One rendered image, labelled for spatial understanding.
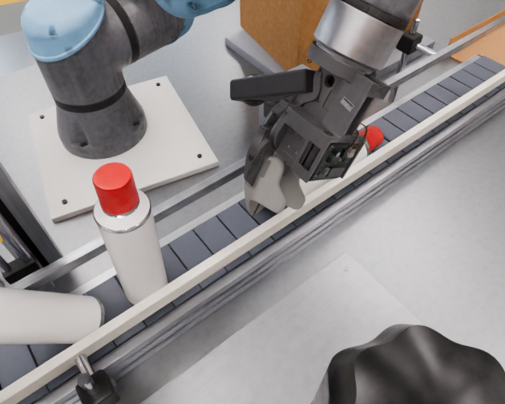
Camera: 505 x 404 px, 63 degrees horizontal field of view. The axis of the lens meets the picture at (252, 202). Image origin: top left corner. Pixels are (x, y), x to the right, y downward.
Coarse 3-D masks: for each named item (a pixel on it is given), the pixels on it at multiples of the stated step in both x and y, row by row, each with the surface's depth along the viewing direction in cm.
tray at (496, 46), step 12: (504, 12) 97; (480, 24) 93; (456, 36) 89; (492, 36) 96; (504, 36) 96; (468, 48) 93; (480, 48) 93; (492, 48) 93; (504, 48) 93; (456, 60) 90; (504, 60) 90
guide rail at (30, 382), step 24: (504, 72) 73; (480, 96) 71; (432, 120) 65; (408, 144) 64; (360, 168) 58; (312, 192) 56; (288, 216) 53; (240, 240) 51; (216, 264) 49; (168, 288) 47; (144, 312) 46; (96, 336) 43; (72, 360) 42; (24, 384) 40
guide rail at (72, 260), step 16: (480, 32) 73; (448, 48) 69; (416, 64) 66; (432, 64) 68; (400, 80) 64; (240, 160) 53; (224, 176) 51; (192, 192) 50; (208, 192) 51; (160, 208) 48; (176, 208) 49; (96, 240) 45; (80, 256) 44; (96, 256) 45; (48, 272) 43; (64, 272) 44; (16, 288) 42; (32, 288) 42
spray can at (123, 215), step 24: (120, 168) 35; (96, 192) 35; (120, 192) 34; (96, 216) 37; (120, 216) 36; (144, 216) 37; (120, 240) 38; (144, 240) 39; (120, 264) 41; (144, 264) 42; (144, 288) 45
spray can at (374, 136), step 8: (368, 128) 63; (376, 128) 63; (368, 136) 62; (376, 136) 62; (368, 144) 62; (376, 144) 63; (360, 152) 60; (368, 152) 61; (360, 160) 60; (304, 184) 55; (312, 184) 56; (320, 184) 57; (304, 192) 56
